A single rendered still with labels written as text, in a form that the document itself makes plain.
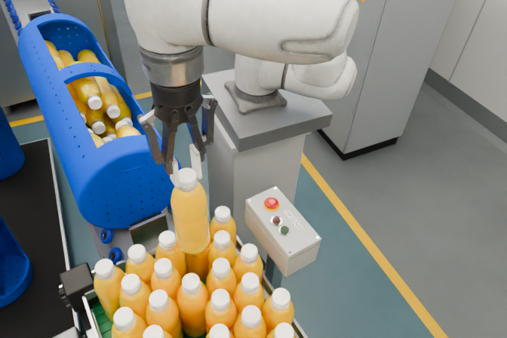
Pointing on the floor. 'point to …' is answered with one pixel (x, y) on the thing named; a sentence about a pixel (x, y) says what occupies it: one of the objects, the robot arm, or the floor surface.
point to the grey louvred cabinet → (391, 47)
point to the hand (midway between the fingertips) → (185, 167)
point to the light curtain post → (106, 13)
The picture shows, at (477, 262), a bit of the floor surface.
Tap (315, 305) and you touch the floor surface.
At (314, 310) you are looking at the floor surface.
